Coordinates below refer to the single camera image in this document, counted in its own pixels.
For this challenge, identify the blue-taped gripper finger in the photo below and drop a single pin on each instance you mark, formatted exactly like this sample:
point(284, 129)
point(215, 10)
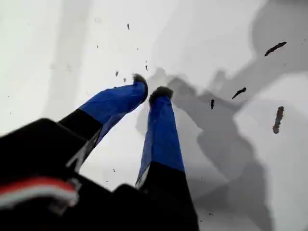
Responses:
point(113, 101)
point(163, 144)

